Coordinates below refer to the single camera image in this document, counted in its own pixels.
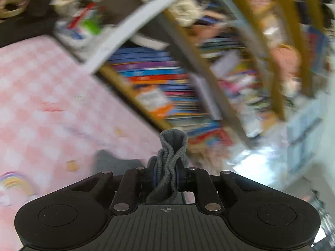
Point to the grey sweatpants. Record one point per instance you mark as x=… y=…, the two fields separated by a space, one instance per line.
x=170 y=146

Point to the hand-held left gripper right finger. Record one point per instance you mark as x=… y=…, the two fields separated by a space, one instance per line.
x=183 y=179

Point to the black bag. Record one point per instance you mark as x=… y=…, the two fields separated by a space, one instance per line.
x=31 y=28

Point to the row of leaning colourful books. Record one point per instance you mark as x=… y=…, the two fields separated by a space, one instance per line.
x=151 y=72

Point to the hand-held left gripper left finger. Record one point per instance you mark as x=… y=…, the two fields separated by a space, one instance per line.
x=150 y=174

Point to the white wooden bookshelf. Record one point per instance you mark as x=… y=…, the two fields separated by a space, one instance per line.
x=136 y=23

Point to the white can with green lid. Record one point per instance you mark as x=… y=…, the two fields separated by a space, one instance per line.
x=91 y=26

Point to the white bar desk lamp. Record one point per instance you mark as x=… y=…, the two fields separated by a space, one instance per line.
x=206 y=96

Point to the pink checkered printed table mat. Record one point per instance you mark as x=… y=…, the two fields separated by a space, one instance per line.
x=52 y=96

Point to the thick white-paged book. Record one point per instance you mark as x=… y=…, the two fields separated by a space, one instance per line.
x=149 y=41

